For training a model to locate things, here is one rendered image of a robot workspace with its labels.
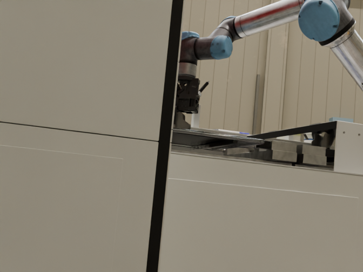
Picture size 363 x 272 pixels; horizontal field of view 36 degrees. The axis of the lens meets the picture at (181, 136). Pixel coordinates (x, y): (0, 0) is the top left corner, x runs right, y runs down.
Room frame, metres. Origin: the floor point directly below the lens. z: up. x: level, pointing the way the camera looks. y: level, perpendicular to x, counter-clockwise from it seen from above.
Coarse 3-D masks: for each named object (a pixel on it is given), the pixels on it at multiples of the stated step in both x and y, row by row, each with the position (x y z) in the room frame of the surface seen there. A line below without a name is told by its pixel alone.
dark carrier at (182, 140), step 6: (174, 138) 1.66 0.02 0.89; (180, 138) 1.64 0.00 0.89; (186, 138) 1.63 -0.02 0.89; (192, 138) 1.61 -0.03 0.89; (198, 138) 1.60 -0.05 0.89; (204, 138) 1.58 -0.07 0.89; (210, 138) 1.57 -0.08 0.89; (180, 144) 1.83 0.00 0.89; (186, 144) 1.81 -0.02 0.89; (192, 144) 1.79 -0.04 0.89; (198, 144) 1.77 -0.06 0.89; (240, 144) 1.65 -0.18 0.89
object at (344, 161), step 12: (336, 132) 1.45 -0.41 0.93; (348, 132) 1.45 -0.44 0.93; (360, 132) 1.47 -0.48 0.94; (336, 144) 1.44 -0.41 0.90; (348, 144) 1.46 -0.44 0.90; (360, 144) 1.47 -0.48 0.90; (336, 156) 1.44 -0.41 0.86; (348, 156) 1.46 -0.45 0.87; (360, 156) 1.47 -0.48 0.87; (336, 168) 1.45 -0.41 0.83; (348, 168) 1.46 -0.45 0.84; (360, 168) 1.47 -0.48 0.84
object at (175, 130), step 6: (174, 132) 1.47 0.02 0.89; (180, 132) 1.47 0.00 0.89; (186, 132) 1.47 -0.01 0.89; (192, 132) 1.48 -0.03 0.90; (198, 132) 1.48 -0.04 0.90; (204, 132) 1.49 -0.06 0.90; (216, 138) 1.51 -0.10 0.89; (222, 138) 1.51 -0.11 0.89; (228, 138) 1.51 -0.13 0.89; (234, 138) 1.52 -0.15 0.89; (240, 138) 1.52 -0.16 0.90; (246, 138) 1.53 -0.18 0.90; (252, 138) 1.54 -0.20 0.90
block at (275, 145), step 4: (272, 140) 1.59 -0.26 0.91; (272, 144) 1.59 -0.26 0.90; (276, 144) 1.59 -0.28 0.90; (280, 144) 1.60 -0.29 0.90; (284, 144) 1.60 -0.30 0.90; (288, 144) 1.61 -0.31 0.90; (292, 144) 1.61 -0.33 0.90; (296, 144) 1.61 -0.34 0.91; (272, 148) 1.59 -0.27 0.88; (276, 148) 1.59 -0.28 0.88; (280, 148) 1.60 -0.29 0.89; (284, 148) 1.60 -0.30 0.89; (288, 148) 1.61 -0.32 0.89; (292, 148) 1.61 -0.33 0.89
